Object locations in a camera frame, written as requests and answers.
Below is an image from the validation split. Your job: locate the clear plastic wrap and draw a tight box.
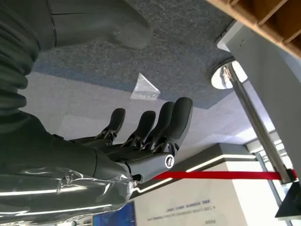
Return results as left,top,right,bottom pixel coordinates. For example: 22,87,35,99
0,167,137,226

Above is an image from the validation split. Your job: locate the blue monitor screen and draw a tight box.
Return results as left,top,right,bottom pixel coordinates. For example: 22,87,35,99
92,201,137,226

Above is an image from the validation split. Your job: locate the ribbed grey right arm sleeve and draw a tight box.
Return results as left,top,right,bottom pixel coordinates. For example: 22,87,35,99
0,17,40,135

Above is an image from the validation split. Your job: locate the clear plastic scrap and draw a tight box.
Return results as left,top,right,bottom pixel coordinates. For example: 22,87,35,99
131,73,161,101

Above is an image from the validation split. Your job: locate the white counter with text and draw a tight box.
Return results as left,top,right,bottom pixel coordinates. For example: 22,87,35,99
131,143,283,226

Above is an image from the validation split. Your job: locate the red barrier belt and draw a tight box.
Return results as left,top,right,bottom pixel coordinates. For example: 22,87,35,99
152,170,297,181

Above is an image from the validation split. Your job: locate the dark triangular panel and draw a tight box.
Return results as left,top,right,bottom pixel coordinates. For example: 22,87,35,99
275,181,301,219

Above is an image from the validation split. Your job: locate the chrome stanchion post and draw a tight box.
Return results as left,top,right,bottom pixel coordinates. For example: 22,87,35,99
210,57,297,185

